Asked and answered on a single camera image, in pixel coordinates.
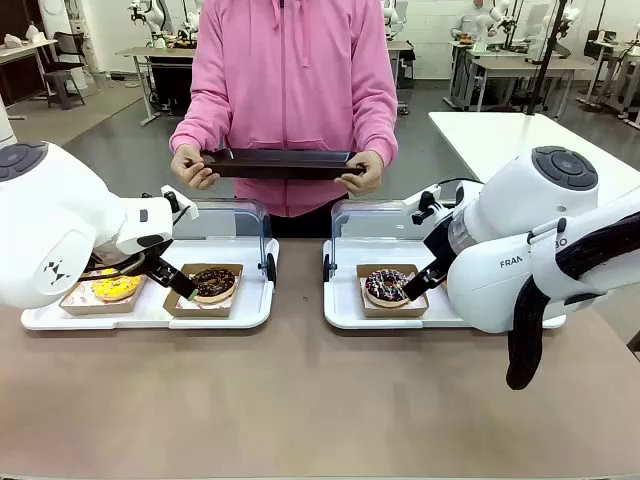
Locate white plastic display tray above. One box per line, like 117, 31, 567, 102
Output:
20, 237, 280, 332
322, 237, 567, 332

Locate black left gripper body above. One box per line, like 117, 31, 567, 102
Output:
135, 242, 174, 280

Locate chocolate glazed donut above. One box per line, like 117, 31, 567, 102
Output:
189, 268, 238, 305

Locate person's black trousers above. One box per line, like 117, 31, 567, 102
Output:
267, 209, 346, 240

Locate yellow donut in box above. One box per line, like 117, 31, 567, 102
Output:
58, 268, 147, 317

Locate pink hoodie torso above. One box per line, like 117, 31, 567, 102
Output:
169, 0, 400, 218

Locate chocolate donut in box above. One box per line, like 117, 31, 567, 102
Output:
162, 263, 245, 319

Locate yellow glazed donut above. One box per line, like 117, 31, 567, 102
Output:
91, 274, 143, 302

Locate chocolate donut with sprinkles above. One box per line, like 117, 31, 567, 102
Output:
363, 268, 412, 308

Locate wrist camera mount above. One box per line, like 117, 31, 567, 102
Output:
402, 183, 457, 226
159, 184, 200, 222

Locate pink-sleeved right forearm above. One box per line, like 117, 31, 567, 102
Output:
169, 84, 236, 154

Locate background person white shirt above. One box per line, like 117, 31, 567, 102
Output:
449, 0, 497, 47

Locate grey background workbench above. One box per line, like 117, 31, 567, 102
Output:
114, 45, 197, 127
447, 39, 597, 120

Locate grey office chair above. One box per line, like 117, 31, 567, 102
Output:
42, 31, 90, 110

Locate black cable sleeve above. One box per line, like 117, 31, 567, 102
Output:
504, 213, 640, 391

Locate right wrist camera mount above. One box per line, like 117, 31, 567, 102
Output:
402, 183, 457, 226

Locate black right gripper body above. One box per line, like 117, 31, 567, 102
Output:
422, 218, 459, 281

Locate person's left hand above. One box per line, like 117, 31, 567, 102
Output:
334, 150, 386, 198

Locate clear plastic tray lid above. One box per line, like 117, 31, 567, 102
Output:
323, 198, 451, 284
172, 197, 277, 290

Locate brown cardboard donut box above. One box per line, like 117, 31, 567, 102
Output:
356, 263, 431, 319

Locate dark brown serving tray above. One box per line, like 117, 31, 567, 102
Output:
201, 147, 366, 181

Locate white table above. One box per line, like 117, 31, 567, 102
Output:
428, 110, 640, 187

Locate person's right hand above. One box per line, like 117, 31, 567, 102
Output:
171, 143, 222, 192

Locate black stand pole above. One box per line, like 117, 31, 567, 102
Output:
528, 0, 570, 116

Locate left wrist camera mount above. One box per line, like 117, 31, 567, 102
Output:
159, 184, 200, 222

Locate pink-sleeved left forearm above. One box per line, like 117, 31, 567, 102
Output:
344, 84, 400, 162

